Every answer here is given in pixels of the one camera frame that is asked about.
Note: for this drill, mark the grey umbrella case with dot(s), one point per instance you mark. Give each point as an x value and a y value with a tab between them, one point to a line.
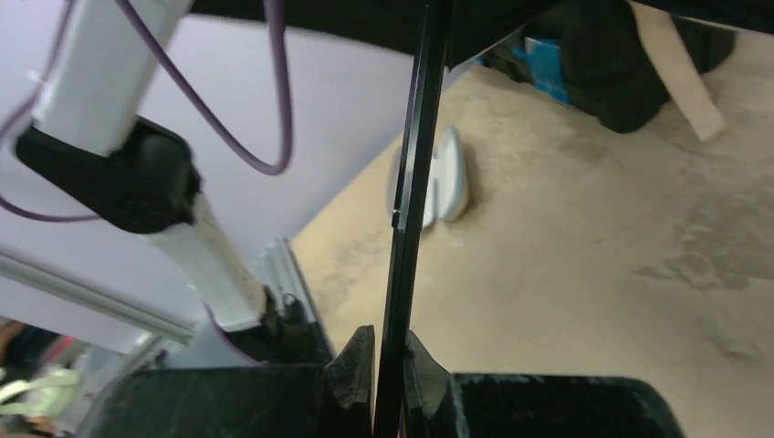
448	188

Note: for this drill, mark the beige umbrella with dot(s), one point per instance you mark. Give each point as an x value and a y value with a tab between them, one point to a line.
582	251

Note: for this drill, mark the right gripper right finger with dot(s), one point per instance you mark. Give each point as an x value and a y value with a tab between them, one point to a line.
439	403

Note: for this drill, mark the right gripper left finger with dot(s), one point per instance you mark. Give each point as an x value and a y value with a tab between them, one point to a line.
306	400

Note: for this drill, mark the aluminium frame rail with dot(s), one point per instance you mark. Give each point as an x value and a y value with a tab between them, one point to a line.
72	306

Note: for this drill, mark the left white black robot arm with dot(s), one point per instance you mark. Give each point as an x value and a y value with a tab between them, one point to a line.
86	138

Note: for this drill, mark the black plastic toolbox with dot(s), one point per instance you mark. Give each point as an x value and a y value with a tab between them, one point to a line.
619	62

